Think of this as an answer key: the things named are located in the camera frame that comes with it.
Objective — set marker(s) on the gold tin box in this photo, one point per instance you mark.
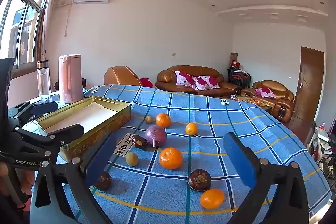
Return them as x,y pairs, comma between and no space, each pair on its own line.
118,119

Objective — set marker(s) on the window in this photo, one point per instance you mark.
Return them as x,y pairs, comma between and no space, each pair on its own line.
21,19

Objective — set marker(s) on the brown leather sofa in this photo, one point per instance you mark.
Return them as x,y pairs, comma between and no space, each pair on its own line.
228,86

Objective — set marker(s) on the red ornament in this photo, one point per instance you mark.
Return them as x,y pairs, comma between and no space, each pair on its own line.
235,64

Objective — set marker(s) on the air conditioner pipe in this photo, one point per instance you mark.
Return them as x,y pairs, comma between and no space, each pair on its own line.
69,17

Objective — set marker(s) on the smooth small orange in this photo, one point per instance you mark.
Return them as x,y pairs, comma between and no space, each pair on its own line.
212,198
191,129

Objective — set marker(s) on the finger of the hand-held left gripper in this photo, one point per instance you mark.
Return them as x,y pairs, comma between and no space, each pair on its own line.
65,132
43,108

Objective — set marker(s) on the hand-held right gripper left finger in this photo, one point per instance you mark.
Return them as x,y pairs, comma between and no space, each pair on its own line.
101,158

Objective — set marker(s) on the tall patterned vase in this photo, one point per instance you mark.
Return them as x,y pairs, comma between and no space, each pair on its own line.
234,57

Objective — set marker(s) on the cluttered side cabinet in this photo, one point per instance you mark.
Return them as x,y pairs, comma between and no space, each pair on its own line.
324,140

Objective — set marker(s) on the white red floral pillow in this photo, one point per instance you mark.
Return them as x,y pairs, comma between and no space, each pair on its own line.
206,82
265,92
183,78

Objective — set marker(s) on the clear water bottle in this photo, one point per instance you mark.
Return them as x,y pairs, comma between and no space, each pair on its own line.
43,82

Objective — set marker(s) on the dark brown fruit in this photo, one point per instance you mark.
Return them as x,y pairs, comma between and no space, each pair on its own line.
199,179
105,182
139,141

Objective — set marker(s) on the bumpy mandarin orange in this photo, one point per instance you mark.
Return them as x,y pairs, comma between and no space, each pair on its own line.
163,120
171,158

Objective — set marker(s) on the cluttered coffee table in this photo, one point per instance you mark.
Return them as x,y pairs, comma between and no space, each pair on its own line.
254,102

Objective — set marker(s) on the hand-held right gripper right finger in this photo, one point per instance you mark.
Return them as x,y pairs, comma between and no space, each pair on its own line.
240,158

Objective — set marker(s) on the purple radish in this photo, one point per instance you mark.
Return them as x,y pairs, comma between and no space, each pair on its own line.
156,136

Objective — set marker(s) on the stacked dark chairs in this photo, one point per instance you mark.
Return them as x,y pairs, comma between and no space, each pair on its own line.
239,78

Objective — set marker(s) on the brown wooden door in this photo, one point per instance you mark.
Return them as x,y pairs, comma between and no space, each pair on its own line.
309,82

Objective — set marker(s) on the pink kettle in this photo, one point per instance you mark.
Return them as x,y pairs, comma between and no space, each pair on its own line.
69,77

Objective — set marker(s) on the person's left hand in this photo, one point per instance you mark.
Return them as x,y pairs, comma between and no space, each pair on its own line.
3,169

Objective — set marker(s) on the square cove ceiling light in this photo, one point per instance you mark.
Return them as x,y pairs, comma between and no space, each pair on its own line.
301,18
247,17
271,16

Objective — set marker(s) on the blue checked tablecloth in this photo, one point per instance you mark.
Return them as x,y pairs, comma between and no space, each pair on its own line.
223,119

